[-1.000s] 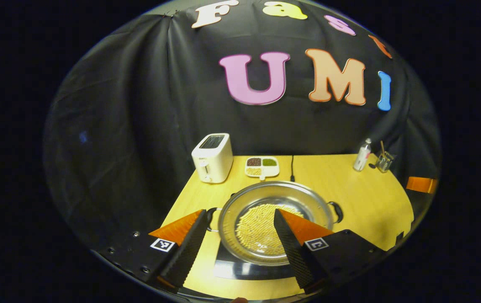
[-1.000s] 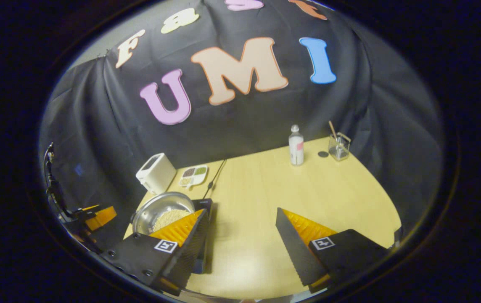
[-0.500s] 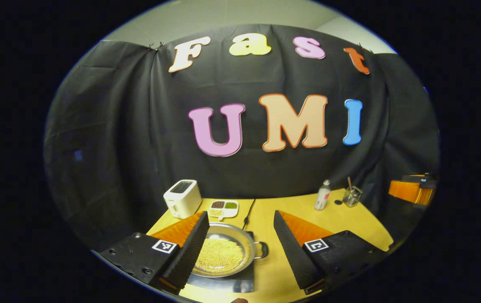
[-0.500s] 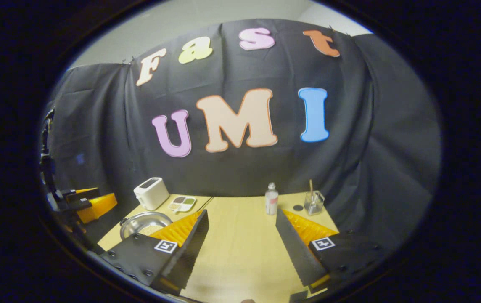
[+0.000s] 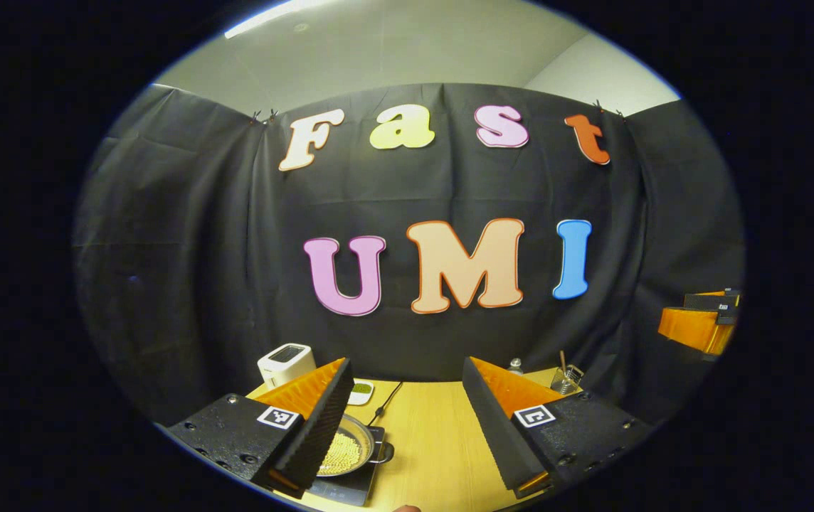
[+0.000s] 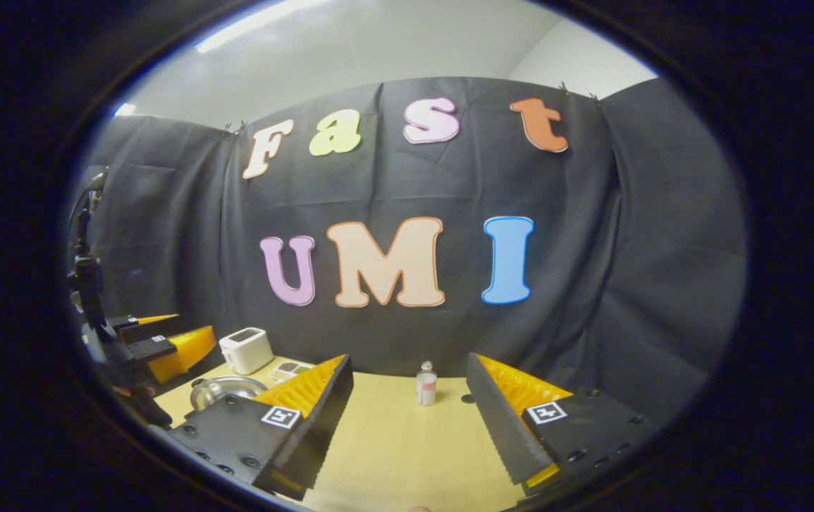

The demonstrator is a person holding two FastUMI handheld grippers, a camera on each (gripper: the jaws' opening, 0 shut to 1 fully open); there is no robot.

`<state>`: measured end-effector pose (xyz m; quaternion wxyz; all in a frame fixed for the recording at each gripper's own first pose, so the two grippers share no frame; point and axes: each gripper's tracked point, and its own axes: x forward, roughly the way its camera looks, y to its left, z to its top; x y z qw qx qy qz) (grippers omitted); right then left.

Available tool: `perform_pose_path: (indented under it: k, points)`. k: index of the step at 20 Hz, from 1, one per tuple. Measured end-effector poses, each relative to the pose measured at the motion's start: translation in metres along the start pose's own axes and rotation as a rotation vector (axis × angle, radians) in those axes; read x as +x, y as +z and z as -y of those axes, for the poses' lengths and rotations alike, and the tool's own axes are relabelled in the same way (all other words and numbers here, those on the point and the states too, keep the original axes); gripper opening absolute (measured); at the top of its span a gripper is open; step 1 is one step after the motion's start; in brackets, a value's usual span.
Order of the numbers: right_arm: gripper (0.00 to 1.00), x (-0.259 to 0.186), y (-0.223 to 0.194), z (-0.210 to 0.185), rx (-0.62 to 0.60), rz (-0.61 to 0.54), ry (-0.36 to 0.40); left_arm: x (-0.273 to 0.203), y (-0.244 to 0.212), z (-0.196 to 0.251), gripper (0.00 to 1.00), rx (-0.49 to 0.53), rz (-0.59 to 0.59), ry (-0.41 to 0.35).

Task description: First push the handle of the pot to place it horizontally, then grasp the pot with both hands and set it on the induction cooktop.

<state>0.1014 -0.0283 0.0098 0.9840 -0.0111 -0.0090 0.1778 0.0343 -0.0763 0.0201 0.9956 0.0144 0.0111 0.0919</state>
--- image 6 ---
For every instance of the white divided dish of grains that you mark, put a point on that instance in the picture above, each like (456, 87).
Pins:
(292, 370)

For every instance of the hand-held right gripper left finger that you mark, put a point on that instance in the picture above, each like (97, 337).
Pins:
(325, 427)

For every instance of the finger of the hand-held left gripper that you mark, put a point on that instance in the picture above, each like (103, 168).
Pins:
(179, 352)
(147, 321)

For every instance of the white toaster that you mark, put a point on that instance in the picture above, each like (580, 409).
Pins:
(245, 350)

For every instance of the small bottle with pink label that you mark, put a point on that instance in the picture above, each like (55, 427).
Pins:
(426, 387)

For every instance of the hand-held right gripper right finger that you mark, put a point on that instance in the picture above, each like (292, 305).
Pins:
(496, 427)

